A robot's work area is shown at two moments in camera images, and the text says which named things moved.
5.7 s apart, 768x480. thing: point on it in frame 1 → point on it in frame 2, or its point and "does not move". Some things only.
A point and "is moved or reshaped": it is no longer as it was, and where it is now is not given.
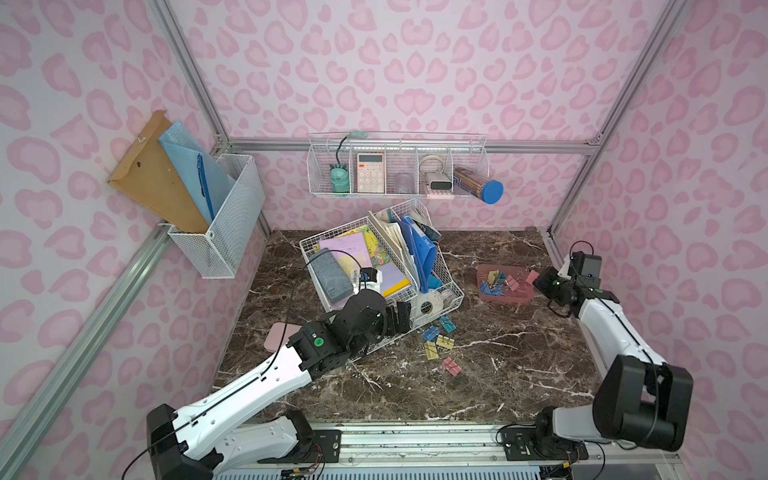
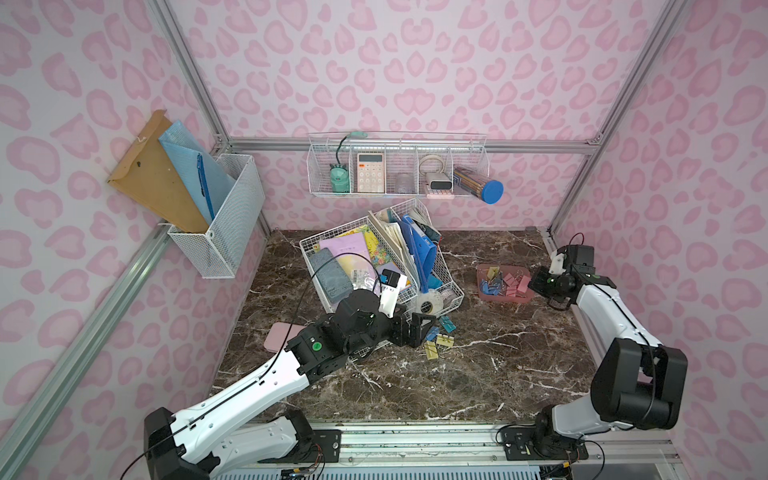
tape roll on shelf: [431, 156] does not move
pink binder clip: [532, 276] is moved or reshaped
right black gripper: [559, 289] does not move
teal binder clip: [447, 324] does not move
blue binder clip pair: [496, 290] does not move
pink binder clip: [452, 366] → [521, 292]
